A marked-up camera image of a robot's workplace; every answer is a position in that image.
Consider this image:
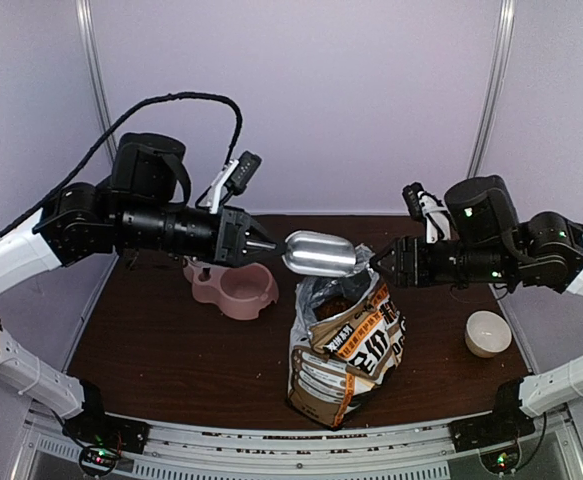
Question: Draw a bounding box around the pet food bag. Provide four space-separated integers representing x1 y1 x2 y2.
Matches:
287 244 406 430

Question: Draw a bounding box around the left aluminium frame post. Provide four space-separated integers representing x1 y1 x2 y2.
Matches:
74 0 117 141

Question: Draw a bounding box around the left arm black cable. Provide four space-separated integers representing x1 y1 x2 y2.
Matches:
0 92 244 251

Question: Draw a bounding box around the brown pet food kibble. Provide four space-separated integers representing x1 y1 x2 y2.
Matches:
313 296 355 321

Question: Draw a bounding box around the beige ceramic bowl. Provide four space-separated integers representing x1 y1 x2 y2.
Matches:
465 310 513 358

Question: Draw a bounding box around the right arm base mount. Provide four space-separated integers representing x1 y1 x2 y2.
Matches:
448 378 535 477

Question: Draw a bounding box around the metal scoop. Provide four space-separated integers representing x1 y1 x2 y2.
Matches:
273 229 358 277

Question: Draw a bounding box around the right aluminium frame post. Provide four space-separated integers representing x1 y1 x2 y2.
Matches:
466 0 516 178

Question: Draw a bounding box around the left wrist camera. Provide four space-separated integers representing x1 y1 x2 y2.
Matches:
227 151 262 196

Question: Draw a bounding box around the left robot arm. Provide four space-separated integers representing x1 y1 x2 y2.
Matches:
0 133 284 444

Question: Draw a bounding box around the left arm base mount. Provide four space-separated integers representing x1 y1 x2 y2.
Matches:
57 380 150 478

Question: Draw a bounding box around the pink double pet feeder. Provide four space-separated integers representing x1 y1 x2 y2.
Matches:
183 257 279 321

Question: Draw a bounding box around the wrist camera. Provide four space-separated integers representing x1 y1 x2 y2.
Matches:
402 182 425 222
227 151 262 196

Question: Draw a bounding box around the aluminium frame post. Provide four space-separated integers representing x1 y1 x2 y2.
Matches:
74 0 117 141
466 0 516 178

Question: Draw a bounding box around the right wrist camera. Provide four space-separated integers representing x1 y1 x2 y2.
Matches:
402 182 425 222

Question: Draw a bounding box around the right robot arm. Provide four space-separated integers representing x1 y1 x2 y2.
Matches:
370 175 583 297

